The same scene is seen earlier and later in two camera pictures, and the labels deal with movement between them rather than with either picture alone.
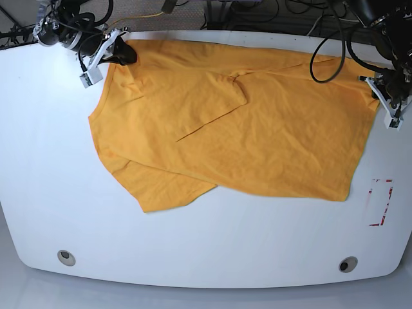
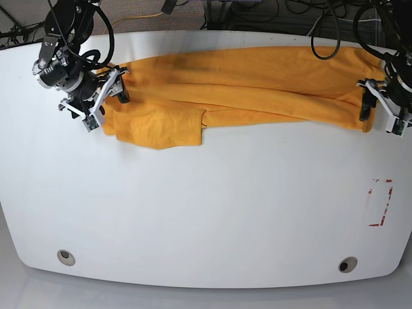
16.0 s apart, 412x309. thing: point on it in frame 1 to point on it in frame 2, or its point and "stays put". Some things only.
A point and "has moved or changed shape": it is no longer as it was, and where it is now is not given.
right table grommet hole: [347, 264] stays put
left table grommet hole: [65, 257] stays put
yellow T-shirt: [185, 118] has moved or changed shape
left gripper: [90, 44] to [81, 98]
